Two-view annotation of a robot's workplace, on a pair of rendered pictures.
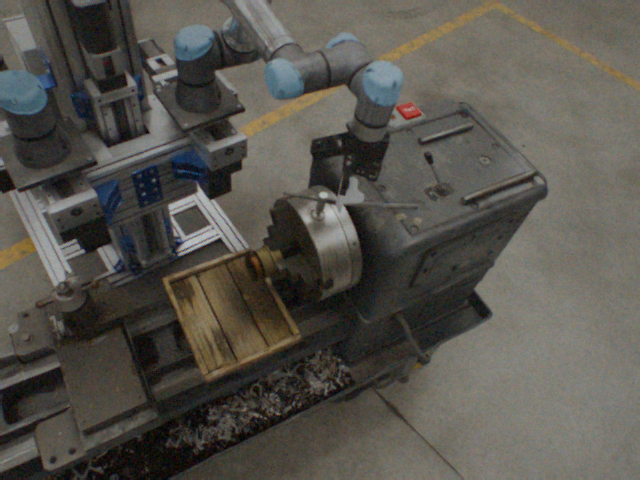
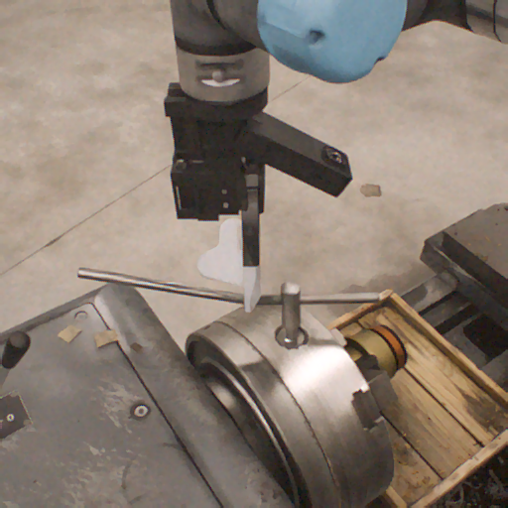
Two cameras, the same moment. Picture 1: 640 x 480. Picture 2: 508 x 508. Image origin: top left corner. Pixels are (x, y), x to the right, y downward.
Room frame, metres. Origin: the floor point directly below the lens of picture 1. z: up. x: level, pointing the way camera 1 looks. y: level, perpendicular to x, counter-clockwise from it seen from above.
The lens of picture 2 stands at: (1.27, 0.01, 1.81)
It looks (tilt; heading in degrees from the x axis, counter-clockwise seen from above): 46 degrees down; 184
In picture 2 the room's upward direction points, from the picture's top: straight up
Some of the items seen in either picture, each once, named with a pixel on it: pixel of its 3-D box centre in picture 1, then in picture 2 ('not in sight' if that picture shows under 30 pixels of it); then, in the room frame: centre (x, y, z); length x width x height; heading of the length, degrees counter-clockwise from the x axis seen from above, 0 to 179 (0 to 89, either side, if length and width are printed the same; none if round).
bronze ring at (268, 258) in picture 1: (264, 262); (367, 359); (0.77, 0.14, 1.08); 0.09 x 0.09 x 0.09; 39
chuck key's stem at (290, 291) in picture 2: (319, 208); (291, 320); (0.85, 0.02, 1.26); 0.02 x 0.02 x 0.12; 3
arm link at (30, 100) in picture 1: (22, 102); not in sight; (0.95, 0.85, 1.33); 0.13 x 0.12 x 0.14; 67
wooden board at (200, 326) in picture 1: (230, 310); (396, 392); (0.70, 0.23, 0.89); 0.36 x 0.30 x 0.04; 38
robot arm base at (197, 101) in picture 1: (197, 85); not in sight; (1.30, 0.49, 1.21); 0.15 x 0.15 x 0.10
